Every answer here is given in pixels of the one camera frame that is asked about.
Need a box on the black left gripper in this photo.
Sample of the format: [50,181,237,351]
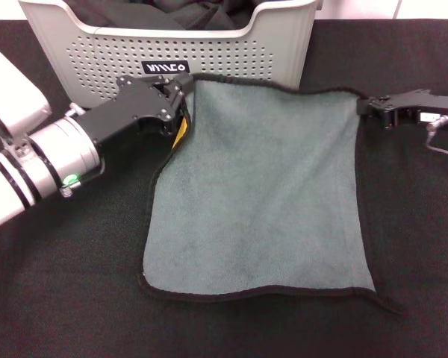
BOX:
[75,72,195,152]

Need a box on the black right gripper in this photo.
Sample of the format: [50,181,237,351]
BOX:
[355,87,448,132]

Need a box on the grey towel with black trim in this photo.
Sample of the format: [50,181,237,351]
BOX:
[137,72,405,316]

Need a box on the grey perforated storage box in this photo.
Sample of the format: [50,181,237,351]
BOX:
[17,0,324,104]

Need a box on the black tablecloth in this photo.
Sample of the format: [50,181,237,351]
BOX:
[0,18,448,358]

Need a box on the black logo label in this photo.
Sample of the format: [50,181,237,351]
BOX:
[141,60,190,75]

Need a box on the black cloth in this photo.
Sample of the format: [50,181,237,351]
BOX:
[64,0,265,31]

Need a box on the silver left wrist connector knob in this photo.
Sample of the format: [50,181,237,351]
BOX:
[66,102,87,118]

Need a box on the left gripper cable with plug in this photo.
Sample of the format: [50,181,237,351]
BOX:
[58,179,82,200]

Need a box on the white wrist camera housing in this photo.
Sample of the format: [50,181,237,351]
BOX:
[0,49,52,139]

